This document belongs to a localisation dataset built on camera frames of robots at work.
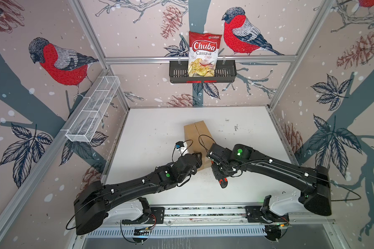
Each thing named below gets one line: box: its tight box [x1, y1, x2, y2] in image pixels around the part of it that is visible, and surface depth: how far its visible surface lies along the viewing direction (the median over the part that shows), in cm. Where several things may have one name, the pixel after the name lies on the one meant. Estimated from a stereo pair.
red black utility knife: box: [218, 177, 229, 189], surface depth 70 cm
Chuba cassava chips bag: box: [188, 31, 223, 78], surface depth 86 cm
